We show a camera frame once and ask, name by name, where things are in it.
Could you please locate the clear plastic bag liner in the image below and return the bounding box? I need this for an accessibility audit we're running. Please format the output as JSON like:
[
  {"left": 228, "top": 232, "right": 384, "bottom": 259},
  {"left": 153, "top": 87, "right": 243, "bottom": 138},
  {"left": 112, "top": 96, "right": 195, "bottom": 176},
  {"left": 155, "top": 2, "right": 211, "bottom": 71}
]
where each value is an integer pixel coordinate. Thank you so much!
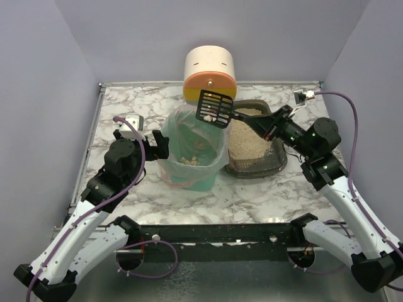
[{"left": 157, "top": 103, "right": 230, "bottom": 190}]

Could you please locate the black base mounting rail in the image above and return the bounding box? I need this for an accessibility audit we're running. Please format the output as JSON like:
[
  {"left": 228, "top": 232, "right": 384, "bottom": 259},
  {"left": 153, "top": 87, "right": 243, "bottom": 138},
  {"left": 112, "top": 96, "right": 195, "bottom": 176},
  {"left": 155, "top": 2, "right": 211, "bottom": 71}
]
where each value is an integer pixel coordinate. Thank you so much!
[{"left": 140, "top": 223, "right": 308, "bottom": 262}]

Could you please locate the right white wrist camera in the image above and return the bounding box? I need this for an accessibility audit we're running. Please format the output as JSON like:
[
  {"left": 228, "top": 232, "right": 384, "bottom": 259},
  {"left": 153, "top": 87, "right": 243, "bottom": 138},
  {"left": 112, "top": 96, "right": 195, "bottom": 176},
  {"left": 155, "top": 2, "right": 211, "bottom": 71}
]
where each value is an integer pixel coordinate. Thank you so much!
[{"left": 291, "top": 89, "right": 315, "bottom": 115}]

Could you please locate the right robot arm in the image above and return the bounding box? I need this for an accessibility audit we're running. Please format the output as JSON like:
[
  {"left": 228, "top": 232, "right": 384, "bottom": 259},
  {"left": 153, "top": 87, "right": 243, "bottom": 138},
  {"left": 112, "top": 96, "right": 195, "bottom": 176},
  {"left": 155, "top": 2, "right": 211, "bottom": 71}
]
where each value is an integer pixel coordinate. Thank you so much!
[{"left": 237, "top": 106, "right": 402, "bottom": 293}]

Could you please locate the dark litter box tray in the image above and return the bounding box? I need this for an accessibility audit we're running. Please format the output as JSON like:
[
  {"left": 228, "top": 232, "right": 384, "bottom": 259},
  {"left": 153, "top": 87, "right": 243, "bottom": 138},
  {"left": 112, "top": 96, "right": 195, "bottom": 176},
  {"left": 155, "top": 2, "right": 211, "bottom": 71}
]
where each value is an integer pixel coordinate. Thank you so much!
[{"left": 225, "top": 99, "right": 289, "bottom": 179}]

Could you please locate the round three-drawer storage box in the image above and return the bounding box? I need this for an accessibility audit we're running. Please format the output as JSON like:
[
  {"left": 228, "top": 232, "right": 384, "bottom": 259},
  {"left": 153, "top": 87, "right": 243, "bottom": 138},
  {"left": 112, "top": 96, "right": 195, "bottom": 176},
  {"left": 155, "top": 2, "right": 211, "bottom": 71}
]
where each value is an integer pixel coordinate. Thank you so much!
[{"left": 183, "top": 45, "right": 237, "bottom": 105}]

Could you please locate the clumped litter lump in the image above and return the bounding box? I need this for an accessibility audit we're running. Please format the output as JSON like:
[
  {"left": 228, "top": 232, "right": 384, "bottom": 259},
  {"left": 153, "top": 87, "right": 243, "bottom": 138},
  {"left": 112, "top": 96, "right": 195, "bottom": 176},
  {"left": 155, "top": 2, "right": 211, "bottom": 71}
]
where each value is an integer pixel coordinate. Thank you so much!
[{"left": 179, "top": 156, "right": 200, "bottom": 166}]

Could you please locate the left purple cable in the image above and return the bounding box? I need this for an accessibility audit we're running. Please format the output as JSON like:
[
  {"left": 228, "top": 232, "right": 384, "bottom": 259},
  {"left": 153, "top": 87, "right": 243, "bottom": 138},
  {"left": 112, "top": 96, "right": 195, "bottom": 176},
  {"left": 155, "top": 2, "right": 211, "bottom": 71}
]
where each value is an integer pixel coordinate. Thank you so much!
[{"left": 25, "top": 116, "right": 179, "bottom": 301}]

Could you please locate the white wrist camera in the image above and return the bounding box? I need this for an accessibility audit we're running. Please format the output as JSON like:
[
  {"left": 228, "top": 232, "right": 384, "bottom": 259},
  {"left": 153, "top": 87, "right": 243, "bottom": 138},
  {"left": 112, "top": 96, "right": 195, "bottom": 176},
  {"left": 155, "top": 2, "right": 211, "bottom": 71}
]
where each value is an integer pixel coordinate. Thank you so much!
[
  {"left": 119, "top": 114, "right": 144, "bottom": 140},
  {"left": 291, "top": 89, "right": 315, "bottom": 115}
]

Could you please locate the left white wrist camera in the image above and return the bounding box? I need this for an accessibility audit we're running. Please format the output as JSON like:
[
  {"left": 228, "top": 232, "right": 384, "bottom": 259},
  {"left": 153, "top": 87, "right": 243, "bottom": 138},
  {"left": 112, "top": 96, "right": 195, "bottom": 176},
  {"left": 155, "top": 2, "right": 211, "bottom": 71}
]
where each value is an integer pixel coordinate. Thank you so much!
[{"left": 119, "top": 114, "right": 144, "bottom": 140}]

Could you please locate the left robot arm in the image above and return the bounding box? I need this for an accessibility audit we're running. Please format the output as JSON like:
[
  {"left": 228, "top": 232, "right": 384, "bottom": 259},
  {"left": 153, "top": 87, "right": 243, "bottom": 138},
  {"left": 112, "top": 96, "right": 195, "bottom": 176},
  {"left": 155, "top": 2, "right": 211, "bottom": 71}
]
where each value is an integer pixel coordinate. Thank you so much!
[{"left": 14, "top": 130, "right": 169, "bottom": 301}]

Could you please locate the black slotted litter scoop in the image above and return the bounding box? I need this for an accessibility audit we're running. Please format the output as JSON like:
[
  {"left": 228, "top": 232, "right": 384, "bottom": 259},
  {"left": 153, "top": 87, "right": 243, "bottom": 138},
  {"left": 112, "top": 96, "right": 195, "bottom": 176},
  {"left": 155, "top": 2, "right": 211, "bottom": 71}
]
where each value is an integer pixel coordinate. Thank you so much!
[{"left": 195, "top": 89, "right": 247, "bottom": 129}]

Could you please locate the green bucket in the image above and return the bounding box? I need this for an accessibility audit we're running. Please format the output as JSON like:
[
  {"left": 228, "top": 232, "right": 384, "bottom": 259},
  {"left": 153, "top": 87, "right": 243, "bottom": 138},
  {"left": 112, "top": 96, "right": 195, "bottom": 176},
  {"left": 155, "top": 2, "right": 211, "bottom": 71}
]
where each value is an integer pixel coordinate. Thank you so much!
[{"left": 163, "top": 108, "right": 221, "bottom": 192}]

